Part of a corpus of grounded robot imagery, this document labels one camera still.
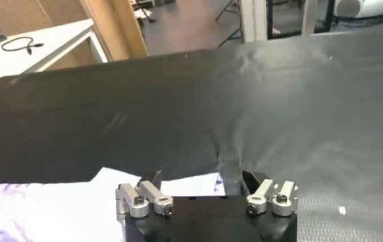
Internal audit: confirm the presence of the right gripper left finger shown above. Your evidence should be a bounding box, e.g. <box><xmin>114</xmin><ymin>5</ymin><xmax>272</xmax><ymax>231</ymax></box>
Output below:
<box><xmin>115</xmin><ymin>170</ymin><xmax>175</xmax><ymax>219</ymax></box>

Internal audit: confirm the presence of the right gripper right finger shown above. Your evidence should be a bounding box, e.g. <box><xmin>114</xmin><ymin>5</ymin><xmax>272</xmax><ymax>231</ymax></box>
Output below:
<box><xmin>242</xmin><ymin>169</ymin><xmax>300</xmax><ymax>218</ymax></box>

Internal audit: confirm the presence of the lavender t-shirt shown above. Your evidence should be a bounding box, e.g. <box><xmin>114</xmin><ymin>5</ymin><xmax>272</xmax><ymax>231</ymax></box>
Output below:
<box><xmin>0</xmin><ymin>166</ymin><xmax>227</xmax><ymax>242</ymax></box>

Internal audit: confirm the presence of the black plastic table cover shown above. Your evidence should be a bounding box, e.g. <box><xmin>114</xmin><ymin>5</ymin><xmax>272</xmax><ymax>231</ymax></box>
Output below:
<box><xmin>0</xmin><ymin>22</ymin><xmax>383</xmax><ymax>242</ymax></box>

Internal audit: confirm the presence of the tall white cardboard box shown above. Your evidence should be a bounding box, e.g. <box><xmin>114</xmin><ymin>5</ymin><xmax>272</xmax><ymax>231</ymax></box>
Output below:
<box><xmin>239</xmin><ymin>0</ymin><xmax>268</xmax><ymax>43</ymax></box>

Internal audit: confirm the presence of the wooden folding screen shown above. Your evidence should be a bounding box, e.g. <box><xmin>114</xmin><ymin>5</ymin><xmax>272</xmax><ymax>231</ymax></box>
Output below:
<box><xmin>0</xmin><ymin>0</ymin><xmax>149</xmax><ymax>62</ymax></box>

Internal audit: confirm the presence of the white table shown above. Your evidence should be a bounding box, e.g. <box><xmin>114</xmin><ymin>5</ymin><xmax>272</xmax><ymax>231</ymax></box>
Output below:
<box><xmin>0</xmin><ymin>18</ymin><xmax>109</xmax><ymax>82</ymax></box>

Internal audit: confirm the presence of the black looped cable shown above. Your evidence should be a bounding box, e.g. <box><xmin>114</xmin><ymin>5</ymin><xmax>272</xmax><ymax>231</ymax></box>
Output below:
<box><xmin>1</xmin><ymin>36</ymin><xmax>44</xmax><ymax>55</ymax></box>

